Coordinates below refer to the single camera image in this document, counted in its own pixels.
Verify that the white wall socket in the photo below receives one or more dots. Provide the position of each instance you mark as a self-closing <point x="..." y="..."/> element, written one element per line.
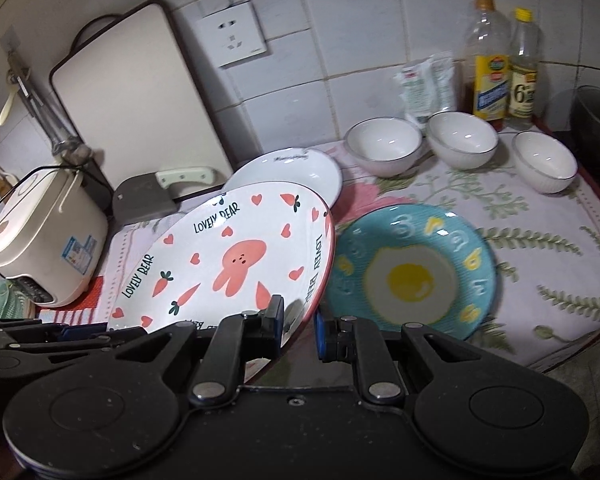
<point x="232" y="35"/>

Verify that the white seasoning bag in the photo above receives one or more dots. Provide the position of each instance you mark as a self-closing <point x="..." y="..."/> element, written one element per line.
<point x="425" y="90"/>

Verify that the green ribbed plastic item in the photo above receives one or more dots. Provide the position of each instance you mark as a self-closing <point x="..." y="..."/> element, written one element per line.
<point x="5" y="300"/>

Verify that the clear wall hook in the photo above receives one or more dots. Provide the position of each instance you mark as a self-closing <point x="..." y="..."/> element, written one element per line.
<point x="15" y="42"/>

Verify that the plain white plate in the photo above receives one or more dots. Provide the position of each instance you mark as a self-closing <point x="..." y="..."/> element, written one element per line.
<point x="290" y="175"/>

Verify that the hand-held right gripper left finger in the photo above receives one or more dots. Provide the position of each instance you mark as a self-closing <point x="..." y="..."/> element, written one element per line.
<point x="275" y="330"/>

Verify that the red striped cloth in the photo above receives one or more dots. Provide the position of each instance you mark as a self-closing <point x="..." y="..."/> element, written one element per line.
<point x="75" y="310"/>

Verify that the clear bottle with beige label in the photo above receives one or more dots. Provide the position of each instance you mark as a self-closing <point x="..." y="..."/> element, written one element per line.
<point x="524" y="85"/>

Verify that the floral printed mat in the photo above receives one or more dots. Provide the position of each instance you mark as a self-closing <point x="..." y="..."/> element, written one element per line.
<point x="530" y="240"/>

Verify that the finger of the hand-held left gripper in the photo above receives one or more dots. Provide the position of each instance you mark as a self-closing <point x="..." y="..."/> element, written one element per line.
<point x="105" y="341"/>
<point x="85" y="330"/>

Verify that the cream cutting board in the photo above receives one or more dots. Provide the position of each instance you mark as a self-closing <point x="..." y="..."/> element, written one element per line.
<point x="140" y="100"/>

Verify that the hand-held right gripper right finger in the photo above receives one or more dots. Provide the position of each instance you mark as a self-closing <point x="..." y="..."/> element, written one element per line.
<point x="321" y="337"/>

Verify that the blue fried egg print plate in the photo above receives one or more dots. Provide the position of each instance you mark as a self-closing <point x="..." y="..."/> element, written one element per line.
<point x="410" y="275"/>

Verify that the cream rice cooker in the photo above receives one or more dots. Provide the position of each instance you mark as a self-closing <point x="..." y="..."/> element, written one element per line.
<point x="45" y="240"/>

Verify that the dark metal wok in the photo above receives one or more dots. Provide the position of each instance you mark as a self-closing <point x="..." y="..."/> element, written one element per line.
<point x="597" y="120"/>

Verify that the hanging metal ladle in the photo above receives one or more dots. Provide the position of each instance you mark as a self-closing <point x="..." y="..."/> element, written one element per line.
<point x="55" y="130"/>

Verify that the white bowl with dark rim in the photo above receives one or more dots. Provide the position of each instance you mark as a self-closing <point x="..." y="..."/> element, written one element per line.
<point x="545" y="160"/>
<point x="462" y="137"/>
<point x="382" y="145"/>

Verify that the white rabbit carrot print plate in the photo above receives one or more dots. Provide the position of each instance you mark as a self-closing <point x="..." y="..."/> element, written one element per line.
<point x="220" y="240"/>

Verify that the oil bottle with yellow label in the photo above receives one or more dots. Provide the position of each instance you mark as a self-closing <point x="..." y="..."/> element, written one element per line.
<point x="491" y="75"/>

